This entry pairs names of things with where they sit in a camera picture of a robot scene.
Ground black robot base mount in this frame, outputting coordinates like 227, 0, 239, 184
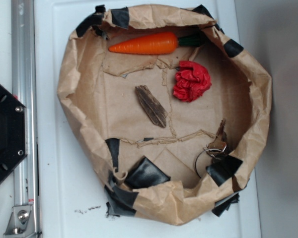
0, 84, 27, 184

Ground metal corner bracket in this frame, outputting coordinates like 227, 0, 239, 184
3, 205, 35, 238

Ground brown paper bag tray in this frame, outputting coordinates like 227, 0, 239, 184
58, 4, 272, 225

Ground orange plastic toy carrot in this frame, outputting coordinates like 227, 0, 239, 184
108, 32, 205, 55

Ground aluminium extrusion rail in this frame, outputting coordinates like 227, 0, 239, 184
11, 0, 42, 238

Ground metal keys on ring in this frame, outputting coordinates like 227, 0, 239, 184
194, 118, 228, 178

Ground crumpled red paper ball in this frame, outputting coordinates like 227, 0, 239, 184
173, 60, 212, 102

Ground brown wood chip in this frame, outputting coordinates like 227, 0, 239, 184
135, 85, 168, 128

